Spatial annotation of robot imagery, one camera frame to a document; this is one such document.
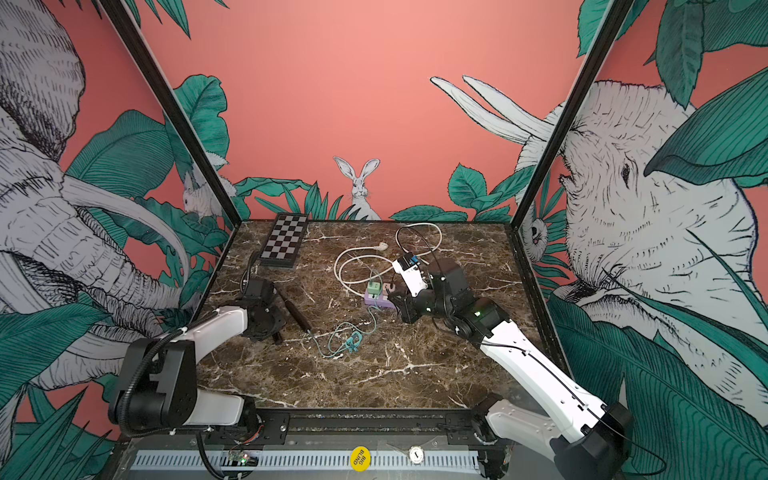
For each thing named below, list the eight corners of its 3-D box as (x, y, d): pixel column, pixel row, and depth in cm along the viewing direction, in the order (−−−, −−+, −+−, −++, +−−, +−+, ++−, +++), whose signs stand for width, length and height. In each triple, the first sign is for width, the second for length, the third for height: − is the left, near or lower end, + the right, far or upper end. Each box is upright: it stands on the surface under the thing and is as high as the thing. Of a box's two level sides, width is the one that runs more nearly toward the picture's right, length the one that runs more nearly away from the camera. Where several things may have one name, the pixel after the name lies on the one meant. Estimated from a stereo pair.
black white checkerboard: (262, 267, 108) (258, 260, 105) (278, 220, 124) (276, 213, 121) (294, 267, 108) (291, 261, 105) (306, 220, 124) (304, 213, 121)
